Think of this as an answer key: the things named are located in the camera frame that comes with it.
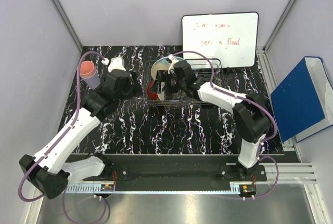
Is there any white whiteboard with red writing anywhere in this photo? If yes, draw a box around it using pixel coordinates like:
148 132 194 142
182 11 259 68

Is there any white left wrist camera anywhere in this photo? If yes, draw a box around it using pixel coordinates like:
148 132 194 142
108 57 125 73

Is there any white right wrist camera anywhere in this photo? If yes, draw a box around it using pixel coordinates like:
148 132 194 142
167 55 179 74

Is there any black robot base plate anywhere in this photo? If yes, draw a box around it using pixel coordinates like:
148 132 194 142
82 152 268 192

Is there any blue binder folder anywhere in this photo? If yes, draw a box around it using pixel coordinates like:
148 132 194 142
271 56 332 142

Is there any grey wire dish rack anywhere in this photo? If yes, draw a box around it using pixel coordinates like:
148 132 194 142
144 58 227 107

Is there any pink plastic cup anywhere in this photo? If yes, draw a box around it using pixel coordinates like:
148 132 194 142
79 61 96 78

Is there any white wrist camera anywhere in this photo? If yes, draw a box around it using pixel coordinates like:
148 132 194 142
167 55 179 74
108 57 125 73

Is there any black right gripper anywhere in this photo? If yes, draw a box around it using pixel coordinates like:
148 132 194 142
149 70 186 94

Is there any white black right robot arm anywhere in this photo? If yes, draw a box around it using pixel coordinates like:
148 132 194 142
151 58 271 181

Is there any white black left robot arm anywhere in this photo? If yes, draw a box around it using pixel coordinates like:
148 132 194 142
19 69 143 200

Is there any purple plastic cup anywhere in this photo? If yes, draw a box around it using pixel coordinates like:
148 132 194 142
82 72 100 89

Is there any beige and blue plate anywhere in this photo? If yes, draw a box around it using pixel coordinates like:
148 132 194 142
151 56 184 81

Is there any red and white bowl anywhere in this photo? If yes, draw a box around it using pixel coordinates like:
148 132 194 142
146 80 165 101

